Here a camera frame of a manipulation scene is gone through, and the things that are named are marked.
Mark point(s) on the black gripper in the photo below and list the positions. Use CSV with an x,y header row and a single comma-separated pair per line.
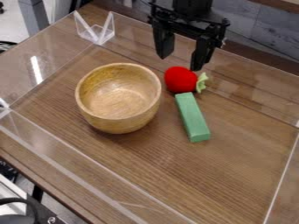
x,y
192,19

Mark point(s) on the brown wooden bowl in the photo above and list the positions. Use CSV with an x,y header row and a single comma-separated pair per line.
x,y
117,96

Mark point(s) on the green rectangular stick block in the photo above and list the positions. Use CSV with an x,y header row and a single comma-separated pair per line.
x,y
192,118

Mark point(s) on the red plush strawberry toy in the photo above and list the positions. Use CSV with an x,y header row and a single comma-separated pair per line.
x,y
181,80

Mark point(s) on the clear acrylic corner bracket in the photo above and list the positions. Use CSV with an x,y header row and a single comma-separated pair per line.
x,y
96,34

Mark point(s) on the clear acrylic tray wall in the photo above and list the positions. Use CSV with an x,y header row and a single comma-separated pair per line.
x,y
151,177

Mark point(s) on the black metal clamp bracket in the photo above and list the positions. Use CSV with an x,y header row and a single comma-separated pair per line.
x,y
46,217

